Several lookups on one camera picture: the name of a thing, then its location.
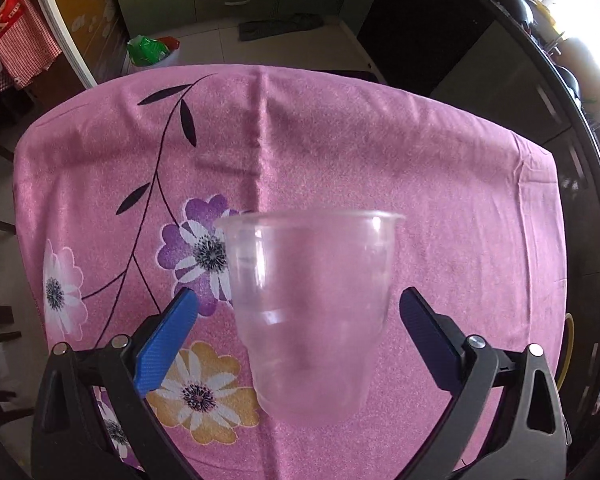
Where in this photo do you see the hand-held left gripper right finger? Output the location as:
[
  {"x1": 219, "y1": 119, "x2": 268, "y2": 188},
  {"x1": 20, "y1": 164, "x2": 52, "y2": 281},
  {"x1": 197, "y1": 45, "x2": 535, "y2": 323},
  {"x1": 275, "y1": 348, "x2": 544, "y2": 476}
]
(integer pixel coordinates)
[{"x1": 399, "y1": 286, "x2": 568, "y2": 480}]

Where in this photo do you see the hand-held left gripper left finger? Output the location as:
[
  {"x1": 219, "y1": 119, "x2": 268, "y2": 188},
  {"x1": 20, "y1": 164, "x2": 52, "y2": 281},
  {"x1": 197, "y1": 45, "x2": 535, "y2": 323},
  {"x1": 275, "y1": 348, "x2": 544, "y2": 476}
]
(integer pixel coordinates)
[{"x1": 30, "y1": 287, "x2": 201, "y2": 480}]

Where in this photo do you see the clear plastic cup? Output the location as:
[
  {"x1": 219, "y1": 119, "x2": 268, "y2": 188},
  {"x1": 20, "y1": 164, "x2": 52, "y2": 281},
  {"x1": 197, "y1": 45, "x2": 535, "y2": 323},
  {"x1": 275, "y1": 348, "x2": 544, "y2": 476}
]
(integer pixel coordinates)
[{"x1": 214, "y1": 210, "x2": 406, "y2": 428}]

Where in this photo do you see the black bin with yellow rim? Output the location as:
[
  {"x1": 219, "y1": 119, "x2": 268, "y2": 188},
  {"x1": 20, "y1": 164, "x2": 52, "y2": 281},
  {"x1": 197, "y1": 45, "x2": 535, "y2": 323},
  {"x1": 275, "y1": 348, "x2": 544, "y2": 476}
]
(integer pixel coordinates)
[{"x1": 560, "y1": 312, "x2": 577, "y2": 392}]

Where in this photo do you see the pink floral tablecloth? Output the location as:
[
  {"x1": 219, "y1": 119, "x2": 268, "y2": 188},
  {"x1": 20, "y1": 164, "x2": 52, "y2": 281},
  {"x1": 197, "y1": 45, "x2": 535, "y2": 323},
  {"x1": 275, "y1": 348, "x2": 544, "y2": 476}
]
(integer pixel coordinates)
[{"x1": 12, "y1": 62, "x2": 567, "y2": 480}]

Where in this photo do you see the green plastic bag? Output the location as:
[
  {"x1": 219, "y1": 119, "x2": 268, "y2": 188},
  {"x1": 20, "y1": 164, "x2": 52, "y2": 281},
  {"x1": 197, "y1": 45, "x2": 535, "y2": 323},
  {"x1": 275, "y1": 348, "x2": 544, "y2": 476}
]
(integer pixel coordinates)
[{"x1": 126, "y1": 35, "x2": 181, "y2": 67}]

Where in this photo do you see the black built-in appliance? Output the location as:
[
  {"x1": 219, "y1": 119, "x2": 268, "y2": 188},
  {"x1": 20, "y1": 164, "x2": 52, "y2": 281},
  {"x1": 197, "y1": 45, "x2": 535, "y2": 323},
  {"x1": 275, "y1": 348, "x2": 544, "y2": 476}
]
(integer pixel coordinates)
[{"x1": 357, "y1": 0, "x2": 496, "y2": 96}]

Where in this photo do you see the red checked apron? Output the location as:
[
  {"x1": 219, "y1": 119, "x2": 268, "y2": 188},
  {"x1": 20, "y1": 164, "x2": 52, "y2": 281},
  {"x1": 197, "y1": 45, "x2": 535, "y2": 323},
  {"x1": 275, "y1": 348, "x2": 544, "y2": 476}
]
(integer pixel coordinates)
[{"x1": 0, "y1": 0, "x2": 63, "y2": 93}]

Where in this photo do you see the dark floor cloth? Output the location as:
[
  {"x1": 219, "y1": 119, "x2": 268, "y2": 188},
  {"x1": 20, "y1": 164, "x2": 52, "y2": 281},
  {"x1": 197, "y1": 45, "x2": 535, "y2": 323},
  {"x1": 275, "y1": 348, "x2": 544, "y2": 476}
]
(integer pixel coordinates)
[{"x1": 237, "y1": 15, "x2": 326, "y2": 42}]

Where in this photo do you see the glass sliding door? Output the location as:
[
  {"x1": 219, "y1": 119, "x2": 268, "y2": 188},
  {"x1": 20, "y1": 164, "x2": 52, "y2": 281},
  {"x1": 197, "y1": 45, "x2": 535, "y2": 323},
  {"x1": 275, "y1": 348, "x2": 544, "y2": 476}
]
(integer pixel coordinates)
[{"x1": 30, "y1": 0, "x2": 126, "y2": 91}]

